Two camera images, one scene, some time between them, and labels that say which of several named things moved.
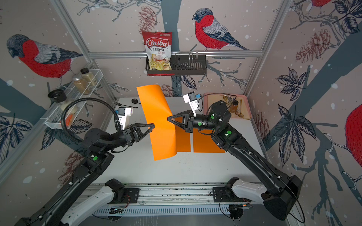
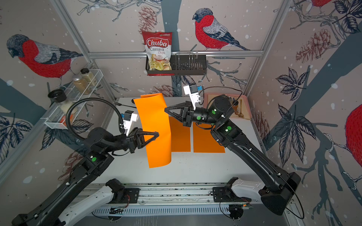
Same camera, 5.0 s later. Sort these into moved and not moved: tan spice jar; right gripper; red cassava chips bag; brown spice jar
Moved: right gripper
Not moved: brown spice jar; tan spice jar; red cassava chips bag
